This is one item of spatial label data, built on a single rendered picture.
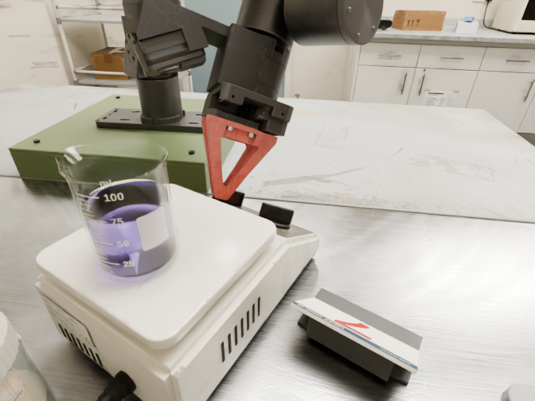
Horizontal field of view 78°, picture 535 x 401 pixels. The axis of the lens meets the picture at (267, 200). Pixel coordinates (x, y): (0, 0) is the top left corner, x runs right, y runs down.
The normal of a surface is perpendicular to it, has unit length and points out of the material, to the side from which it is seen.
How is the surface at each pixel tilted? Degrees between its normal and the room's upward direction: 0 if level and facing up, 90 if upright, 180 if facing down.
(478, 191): 0
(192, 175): 90
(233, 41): 69
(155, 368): 0
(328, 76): 90
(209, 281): 0
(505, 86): 90
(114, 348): 90
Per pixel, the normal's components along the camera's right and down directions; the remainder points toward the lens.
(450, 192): 0.02, -0.84
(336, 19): -0.63, 0.65
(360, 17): 0.72, 0.29
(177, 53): 0.31, 0.19
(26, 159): -0.13, 0.54
